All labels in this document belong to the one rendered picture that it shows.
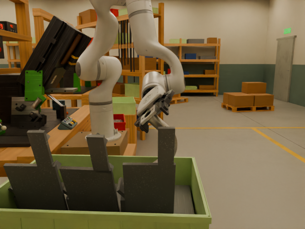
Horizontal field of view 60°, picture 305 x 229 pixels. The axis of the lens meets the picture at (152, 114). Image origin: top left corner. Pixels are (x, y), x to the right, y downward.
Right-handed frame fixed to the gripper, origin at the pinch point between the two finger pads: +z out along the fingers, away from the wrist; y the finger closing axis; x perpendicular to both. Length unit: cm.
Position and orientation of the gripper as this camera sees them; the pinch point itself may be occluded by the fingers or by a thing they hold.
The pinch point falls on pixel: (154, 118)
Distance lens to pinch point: 73.7
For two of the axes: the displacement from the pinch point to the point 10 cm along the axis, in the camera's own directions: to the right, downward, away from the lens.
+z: 0.0, 4.4, -9.0
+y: 7.1, -6.3, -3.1
